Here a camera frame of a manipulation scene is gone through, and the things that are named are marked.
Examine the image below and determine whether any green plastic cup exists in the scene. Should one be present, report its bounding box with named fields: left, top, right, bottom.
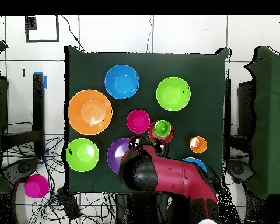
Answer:
left=153, top=119, right=172, bottom=138

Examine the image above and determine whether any pink plastic bowl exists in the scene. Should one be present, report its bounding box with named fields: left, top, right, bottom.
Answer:
left=126, top=109, right=151, bottom=134

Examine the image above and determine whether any red plastic bowl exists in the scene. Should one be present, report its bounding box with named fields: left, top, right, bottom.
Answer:
left=148, top=119, right=174, bottom=144

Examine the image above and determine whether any black box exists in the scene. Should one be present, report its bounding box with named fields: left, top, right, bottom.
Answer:
left=237, top=80, right=256, bottom=141
left=0, top=76, right=9, bottom=131

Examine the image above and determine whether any tangle of black cables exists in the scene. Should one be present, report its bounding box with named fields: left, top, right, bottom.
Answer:
left=2, top=136, right=117, bottom=224

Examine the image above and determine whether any orange plastic cup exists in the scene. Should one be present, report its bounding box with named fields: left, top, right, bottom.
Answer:
left=189, top=136, right=208, bottom=154

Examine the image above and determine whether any dark square floor frame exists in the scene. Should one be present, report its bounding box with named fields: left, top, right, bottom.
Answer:
left=24, top=15, right=60, bottom=43

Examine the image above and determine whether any green plastic bowl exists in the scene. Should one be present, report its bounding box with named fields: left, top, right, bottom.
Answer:
left=155, top=76, right=191, bottom=112
left=65, top=138, right=100, bottom=173

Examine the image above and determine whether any blue plastic bowl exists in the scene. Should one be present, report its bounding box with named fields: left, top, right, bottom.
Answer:
left=104, top=64, right=140, bottom=100
left=181, top=157, right=208, bottom=175

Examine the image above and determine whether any black power strip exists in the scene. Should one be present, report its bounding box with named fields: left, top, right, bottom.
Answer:
left=55, top=187, right=82, bottom=221

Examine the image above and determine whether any dark green tablecloth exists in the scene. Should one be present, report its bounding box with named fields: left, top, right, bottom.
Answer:
left=64, top=45, right=232, bottom=196

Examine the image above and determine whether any large orange plastic bowl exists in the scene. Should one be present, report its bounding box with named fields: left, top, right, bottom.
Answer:
left=68, top=89, right=113, bottom=136

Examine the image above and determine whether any purple plastic bowl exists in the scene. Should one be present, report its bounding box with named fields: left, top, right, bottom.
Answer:
left=106, top=138, right=132, bottom=174

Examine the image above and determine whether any black cable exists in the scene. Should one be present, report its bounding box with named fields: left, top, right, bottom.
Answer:
left=60, top=15, right=86, bottom=53

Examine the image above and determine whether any black stand with blue tape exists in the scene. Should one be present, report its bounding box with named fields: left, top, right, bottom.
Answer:
left=1, top=72, right=48, bottom=159

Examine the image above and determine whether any pink plastic cup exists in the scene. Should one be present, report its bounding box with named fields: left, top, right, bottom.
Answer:
left=23, top=174, right=50, bottom=199

